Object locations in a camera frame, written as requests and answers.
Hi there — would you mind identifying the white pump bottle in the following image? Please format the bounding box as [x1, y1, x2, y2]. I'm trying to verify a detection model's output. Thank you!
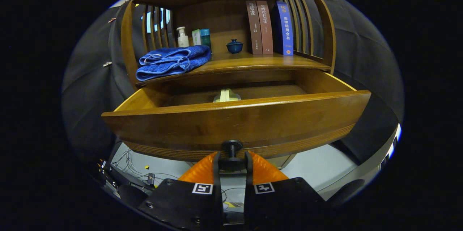
[176, 26, 190, 48]

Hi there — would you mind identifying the teal capped bottle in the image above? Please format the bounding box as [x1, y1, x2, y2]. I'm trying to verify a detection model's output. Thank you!
[200, 29, 212, 51]

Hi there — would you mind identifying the blue folded towel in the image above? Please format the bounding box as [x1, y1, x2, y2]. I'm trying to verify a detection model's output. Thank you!
[136, 45, 212, 81]

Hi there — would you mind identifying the blue lidded teacup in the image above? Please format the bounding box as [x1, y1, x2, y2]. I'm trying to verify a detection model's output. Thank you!
[226, 39, 244, 54]

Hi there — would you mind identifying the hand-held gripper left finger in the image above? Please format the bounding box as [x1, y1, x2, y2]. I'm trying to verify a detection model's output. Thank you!
[137, 151, 224, 231]

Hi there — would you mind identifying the dark brown book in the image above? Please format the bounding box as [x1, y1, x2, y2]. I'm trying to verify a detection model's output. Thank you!
[246, 0, 263, 55]

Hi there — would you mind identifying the wooden countertop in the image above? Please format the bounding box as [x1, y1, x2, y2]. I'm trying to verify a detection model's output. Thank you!
[136, 51, 331, 87]

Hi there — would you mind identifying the wooden cabinet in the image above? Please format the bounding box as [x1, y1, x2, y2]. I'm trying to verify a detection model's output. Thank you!
[119, 0, 337, 169]

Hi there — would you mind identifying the pale green soap dish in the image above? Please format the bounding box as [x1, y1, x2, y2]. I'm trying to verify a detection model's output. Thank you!
[213, 88, 242, 103]

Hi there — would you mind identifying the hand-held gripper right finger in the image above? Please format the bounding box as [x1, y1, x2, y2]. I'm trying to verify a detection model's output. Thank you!
[244, 151, 326, 231]

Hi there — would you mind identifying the blue book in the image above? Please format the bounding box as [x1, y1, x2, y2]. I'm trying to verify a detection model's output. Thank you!
[273, 1, 294, 56]

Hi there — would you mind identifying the light brown book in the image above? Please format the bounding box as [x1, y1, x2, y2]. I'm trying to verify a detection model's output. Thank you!
[256, 0, 274, 55]

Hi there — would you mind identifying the wooden drawer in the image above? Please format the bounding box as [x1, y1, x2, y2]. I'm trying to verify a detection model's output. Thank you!
[101, 69, 372, 172]

